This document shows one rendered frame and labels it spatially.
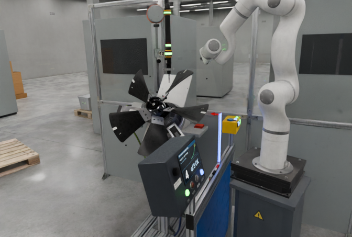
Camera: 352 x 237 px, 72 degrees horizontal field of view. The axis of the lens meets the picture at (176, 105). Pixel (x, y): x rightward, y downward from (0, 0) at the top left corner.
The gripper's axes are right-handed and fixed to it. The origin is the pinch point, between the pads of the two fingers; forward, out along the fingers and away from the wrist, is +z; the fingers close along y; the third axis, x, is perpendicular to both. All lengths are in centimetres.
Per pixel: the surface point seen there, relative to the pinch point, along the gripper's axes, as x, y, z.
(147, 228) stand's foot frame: 86, -114, 52
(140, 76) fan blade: 43.4, 6.3, 21.3
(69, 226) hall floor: 155, -92, 72
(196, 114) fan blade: 19.3, -33.0, -9.8
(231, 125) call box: -3, -51, 8
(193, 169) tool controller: 37, -46, -71
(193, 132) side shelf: 19, -51, 50
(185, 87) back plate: 13.0, -12.6, 33.9
